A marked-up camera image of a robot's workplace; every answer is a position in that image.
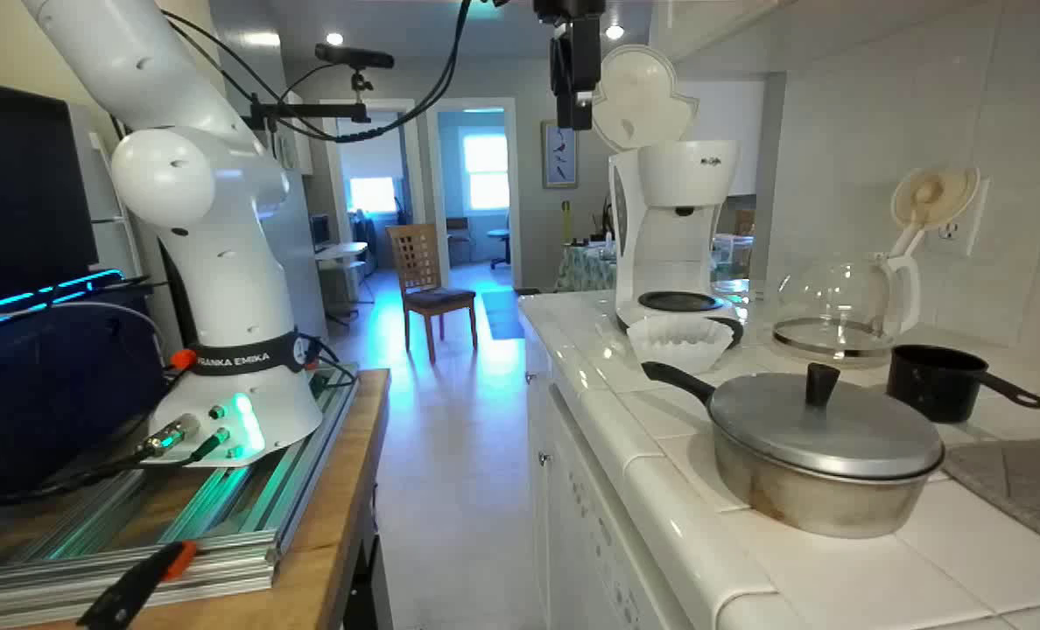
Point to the dark cup on counter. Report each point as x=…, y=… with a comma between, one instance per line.
x=935, y=384

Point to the table with floral cloth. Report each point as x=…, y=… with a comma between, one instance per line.
x=586, y=268

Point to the black monitor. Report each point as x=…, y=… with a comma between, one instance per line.
x=23, y=185

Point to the white counter base cabinet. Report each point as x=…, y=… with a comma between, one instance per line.
x=595, y=531

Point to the framed wall picture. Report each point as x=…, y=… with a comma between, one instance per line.
x=557, y=156

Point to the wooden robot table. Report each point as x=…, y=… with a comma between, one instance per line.
x=330, y=525

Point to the wooden chair dark seat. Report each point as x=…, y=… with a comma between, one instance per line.
x=415, y=265

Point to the dark blue bag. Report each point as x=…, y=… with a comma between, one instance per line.
x=49, y=396

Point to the white coffee maker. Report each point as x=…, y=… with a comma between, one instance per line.
x=680, y=179

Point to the glass coffee carafe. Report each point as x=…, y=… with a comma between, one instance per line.
x=834, y=304

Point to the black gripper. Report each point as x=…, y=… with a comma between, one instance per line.
x=575, y=35

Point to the bright window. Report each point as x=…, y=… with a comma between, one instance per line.
x=486, y=171
x=372, y=195

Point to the metal pot lid black knob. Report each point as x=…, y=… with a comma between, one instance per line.
x=827, y=427

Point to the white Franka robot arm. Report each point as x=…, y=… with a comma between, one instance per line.
x=226, y=233

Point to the aluminium base frame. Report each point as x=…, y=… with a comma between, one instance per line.
x=223, y=520

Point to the grey mat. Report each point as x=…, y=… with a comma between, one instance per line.
x=1026, y=485

